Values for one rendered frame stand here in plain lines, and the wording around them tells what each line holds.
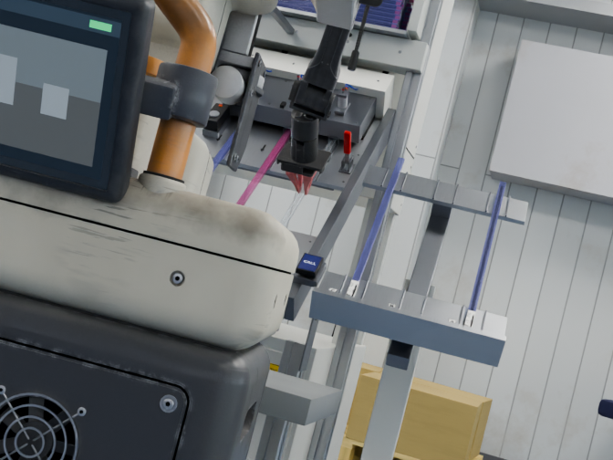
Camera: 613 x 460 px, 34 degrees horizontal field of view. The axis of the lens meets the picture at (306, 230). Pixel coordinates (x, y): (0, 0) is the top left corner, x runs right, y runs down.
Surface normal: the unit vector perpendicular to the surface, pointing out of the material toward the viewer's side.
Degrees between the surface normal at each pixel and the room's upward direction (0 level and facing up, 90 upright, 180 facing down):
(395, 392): 90
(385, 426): 90
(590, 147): 90
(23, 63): 115
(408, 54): 90
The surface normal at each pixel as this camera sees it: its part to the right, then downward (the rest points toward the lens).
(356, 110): 0.03, -0.77
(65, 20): -0.15, 0.36
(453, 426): -0.23, -0.11
